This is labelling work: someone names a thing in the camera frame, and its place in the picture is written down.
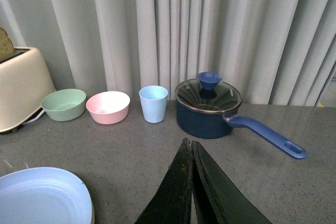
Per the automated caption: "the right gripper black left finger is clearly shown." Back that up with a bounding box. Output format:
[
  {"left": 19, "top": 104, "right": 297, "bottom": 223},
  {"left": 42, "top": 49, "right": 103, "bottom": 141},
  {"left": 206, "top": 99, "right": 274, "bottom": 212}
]
[{"left": 136, "top": 138, "right": 194, "bottom": 223}]

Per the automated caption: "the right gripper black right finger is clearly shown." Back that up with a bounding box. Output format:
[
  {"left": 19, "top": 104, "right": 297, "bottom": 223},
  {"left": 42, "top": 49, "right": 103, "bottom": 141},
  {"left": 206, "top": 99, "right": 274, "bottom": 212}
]
[{"left": 192, "top": 141, "right": 271, "bottom": 223}]

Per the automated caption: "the light blue plate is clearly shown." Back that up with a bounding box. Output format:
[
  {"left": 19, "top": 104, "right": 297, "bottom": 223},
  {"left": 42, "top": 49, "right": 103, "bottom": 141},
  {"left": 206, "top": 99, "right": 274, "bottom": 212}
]
[{"left": 1, "top": 167, "right": 95, "bottom": 223}]

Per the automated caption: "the dark blue saucepan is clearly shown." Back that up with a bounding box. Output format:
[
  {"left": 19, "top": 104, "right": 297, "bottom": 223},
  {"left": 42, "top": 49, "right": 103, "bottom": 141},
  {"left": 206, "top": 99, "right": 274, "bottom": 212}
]
[{"left": 175, "top": 78, "right": 308, "bottom": 161}]

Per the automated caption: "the glass pot lid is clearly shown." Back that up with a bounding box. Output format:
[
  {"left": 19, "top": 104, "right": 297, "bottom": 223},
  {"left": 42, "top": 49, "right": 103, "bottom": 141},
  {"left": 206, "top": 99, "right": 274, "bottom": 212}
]
[{"left": 175, "top": 72, "right": 242, "bottom": 114}]

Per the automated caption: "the right light blue cup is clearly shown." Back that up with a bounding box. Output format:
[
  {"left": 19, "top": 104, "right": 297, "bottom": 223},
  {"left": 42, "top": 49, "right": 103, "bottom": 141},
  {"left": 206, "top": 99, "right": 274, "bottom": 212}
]
[{"left": 139, "top": 86, "right": 168, "bottom": 123}]

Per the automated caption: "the pink bowl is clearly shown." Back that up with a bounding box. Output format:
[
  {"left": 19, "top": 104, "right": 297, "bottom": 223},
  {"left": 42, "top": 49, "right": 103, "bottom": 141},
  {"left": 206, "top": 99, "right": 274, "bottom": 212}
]
[{"left": 86, "top": 91, "right": 131, "bottom": 125}]

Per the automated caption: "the green bowl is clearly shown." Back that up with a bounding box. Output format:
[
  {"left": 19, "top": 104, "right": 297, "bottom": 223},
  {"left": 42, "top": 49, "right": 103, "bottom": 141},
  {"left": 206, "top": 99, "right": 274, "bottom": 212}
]
[{"left": 41, "top": 89, "right": 87, "bottom": 122}]

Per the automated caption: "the grey curtain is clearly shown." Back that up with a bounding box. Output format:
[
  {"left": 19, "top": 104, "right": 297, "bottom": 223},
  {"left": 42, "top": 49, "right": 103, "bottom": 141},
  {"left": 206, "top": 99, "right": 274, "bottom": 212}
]
[{"left": 1, "top": 0, "right": 335, "bottom": 106}]

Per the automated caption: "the cream toaster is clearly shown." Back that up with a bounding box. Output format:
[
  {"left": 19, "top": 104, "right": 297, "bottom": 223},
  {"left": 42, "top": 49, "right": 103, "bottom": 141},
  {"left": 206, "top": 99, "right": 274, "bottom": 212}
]
[{"left": 1, "top": 47, "right": 56, "bottom": 133}]

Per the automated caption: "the toast slice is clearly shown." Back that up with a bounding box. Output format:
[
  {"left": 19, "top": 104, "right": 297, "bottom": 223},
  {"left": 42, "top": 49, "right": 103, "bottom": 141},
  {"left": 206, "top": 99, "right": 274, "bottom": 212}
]
[{"left": 0, "top": 27, "right": 15, "bottom": 63}]

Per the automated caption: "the white toaster cable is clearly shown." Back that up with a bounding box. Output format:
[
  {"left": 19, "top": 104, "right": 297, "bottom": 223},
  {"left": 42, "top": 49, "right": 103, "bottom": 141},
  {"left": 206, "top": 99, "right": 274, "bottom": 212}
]
[{"left": 21, "top": 110, "right": 47, "bottom": 126}]

